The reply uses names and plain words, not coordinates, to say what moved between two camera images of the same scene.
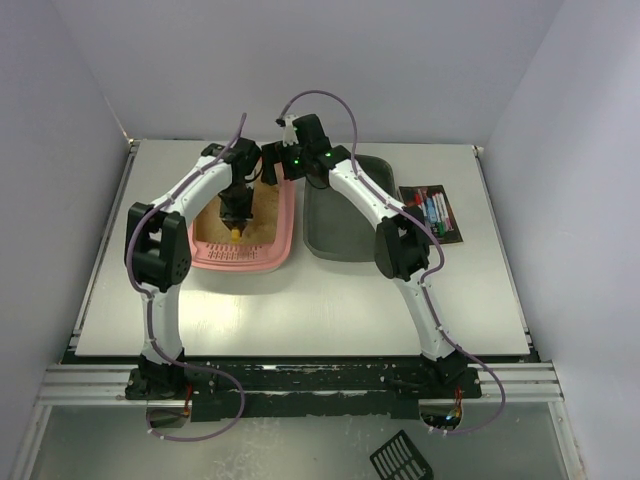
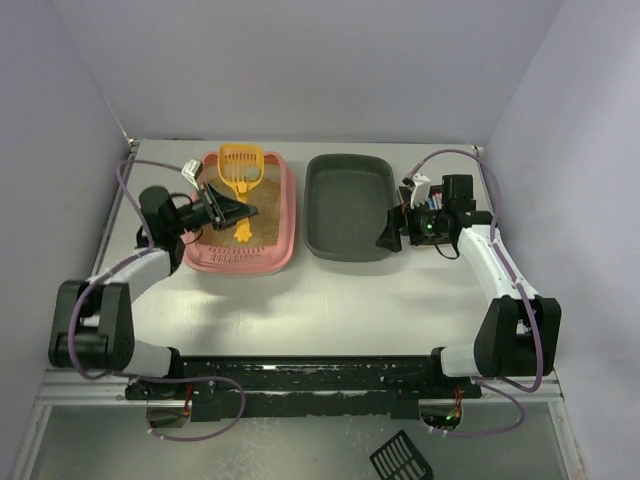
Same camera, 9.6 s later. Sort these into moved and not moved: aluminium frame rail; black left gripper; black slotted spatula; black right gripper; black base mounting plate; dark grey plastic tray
Moved: black right gripper; black left gripper
Not moved: aluminium frame rail; black slotted spatula; black base mounting plate; dark grey plastic tray
